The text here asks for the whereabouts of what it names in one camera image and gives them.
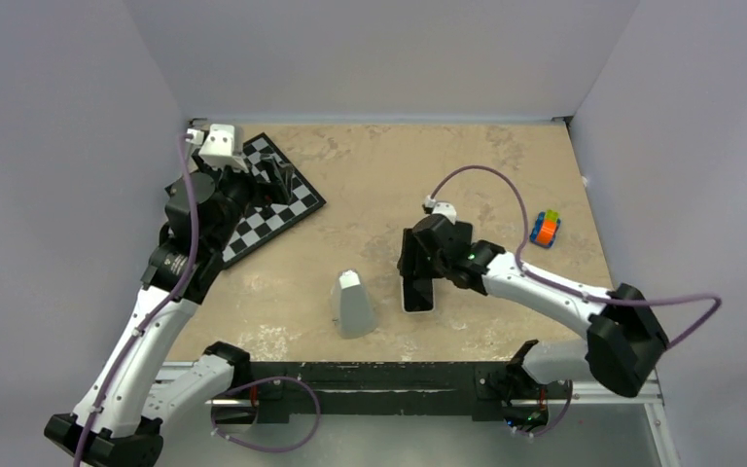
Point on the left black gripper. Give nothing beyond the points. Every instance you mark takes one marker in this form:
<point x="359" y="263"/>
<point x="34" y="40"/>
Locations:
<point x="265" y="193"/>

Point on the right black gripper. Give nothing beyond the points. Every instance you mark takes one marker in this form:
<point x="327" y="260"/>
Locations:
<point x="411" y="244"/>

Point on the white phone case with phone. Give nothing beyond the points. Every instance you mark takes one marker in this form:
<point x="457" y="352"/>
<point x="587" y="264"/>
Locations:
<point x="418" y="294"/>

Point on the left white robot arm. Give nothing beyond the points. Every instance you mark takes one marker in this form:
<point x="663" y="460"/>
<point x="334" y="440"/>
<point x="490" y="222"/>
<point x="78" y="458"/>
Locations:
<point x="116" y="423"/>

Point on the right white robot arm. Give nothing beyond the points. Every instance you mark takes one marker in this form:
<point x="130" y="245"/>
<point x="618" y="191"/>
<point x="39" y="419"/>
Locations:
<point x="619" y="340"/>

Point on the black white chessboard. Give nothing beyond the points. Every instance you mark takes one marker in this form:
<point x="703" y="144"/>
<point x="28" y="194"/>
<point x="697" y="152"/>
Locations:
<point x="270" y="206"/>

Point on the grey tapered block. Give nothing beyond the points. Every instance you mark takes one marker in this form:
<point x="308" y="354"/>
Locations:
<point x="353" y="312"/>

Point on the colourful toy car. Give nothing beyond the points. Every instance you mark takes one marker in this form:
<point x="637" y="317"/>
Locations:
<point x="545" y="229"/>

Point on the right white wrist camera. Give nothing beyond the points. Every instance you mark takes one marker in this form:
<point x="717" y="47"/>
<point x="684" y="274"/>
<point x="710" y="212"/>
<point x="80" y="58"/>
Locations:
<point x="431" y="206"/>

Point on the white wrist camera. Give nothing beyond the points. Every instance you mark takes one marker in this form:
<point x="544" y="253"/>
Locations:
<point x="217" y="148"/>
<point x="431" y="206"/>

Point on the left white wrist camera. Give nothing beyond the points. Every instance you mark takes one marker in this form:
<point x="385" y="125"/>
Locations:
<point x="217" y="148"/>

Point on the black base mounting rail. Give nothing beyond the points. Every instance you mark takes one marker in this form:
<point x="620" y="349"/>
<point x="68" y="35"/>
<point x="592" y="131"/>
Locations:
<point x="481" y="391"/>

